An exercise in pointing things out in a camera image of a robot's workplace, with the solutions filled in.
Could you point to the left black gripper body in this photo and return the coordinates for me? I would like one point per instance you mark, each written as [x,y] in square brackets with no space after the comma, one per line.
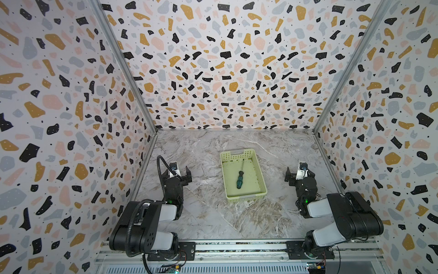
[179,201]

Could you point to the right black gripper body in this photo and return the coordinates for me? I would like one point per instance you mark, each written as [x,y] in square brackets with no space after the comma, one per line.
[292,177]

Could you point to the green handled screwdriver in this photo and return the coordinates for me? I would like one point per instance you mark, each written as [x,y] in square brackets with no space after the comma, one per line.
[239,182]

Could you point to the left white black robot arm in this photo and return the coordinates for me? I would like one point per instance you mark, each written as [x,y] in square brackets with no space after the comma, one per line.
[136,232]

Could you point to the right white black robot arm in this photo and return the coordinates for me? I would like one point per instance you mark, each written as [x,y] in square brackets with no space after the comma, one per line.
[353,217]

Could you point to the light green plastic bin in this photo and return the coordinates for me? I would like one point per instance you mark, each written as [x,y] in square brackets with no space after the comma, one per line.
[254,186]

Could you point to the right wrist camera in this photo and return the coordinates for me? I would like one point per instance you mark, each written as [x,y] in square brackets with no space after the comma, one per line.
[302,171]

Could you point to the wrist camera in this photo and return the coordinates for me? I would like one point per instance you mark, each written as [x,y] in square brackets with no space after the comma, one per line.
[302,171]
[174,169]

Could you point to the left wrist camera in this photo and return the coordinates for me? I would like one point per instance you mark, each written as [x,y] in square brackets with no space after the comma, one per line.
[174,169]

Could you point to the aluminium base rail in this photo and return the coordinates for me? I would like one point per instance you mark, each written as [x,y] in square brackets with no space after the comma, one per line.
[263,256]

